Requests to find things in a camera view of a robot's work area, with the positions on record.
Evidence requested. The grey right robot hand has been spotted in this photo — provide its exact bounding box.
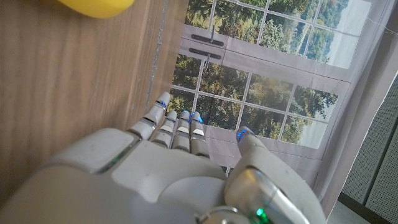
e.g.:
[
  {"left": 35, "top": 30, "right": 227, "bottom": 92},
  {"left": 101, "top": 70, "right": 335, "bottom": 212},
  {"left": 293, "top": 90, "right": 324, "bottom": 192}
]
[{"left": 0, "top": 91, "right": 327, "bottom": 224}]

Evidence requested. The yellow toy banana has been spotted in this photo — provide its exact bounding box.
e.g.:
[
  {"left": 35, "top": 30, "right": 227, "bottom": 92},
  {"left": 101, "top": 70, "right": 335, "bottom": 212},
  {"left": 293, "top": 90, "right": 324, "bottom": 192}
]
[{"left": 57, "top": 0, "right": 136, "bottom": 19}]

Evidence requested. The printed window backdrop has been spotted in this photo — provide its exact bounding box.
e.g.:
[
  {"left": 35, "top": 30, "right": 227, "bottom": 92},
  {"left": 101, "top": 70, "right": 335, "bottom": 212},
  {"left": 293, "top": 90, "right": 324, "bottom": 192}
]
[{"left": 167, "top": 0, "right": 398, "bottom": 217}]

